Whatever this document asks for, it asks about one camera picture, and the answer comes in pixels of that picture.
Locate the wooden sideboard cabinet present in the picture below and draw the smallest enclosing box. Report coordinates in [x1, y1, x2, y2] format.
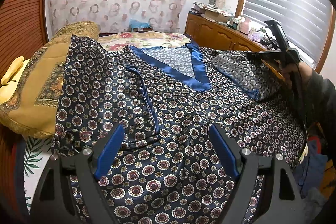
[185, 12, 266, 52]

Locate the white zebra window blind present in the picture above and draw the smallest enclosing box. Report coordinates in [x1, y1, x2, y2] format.
[242, 0, 331, 63]

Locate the person's right hand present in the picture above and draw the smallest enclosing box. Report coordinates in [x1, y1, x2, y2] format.
[281, 61, 313, 89]

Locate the gold patterned pillow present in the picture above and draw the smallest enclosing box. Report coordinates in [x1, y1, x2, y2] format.
[1, 21, 100, 139]

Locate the red-brown louvered wardrobe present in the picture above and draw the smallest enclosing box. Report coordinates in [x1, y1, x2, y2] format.
[1, 0, 49, 76]

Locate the yellow Pikachu plush toy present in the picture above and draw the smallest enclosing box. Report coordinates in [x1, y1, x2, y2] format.
[0, 56, 30, 104]

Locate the pink bottle on sideboard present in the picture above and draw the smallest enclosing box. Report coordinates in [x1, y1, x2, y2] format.
[239, 18, 251, 35]

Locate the floral and leaf bedspread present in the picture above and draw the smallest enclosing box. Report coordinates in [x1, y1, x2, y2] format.
[23, 31, 191, 210]

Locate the cardboard box on sideboard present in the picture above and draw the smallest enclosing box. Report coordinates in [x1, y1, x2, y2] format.
[204, 10, 232, 23]

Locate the navy patterned satin shirt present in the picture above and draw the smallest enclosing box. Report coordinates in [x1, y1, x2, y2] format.
[52, 36, 306, 223]

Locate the person's right forearm dark sleeve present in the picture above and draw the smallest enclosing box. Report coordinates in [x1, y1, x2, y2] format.
[305, 71, 335, 132]

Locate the blue item behind bed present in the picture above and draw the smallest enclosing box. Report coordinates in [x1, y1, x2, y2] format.
[128, 19, 153, 32]

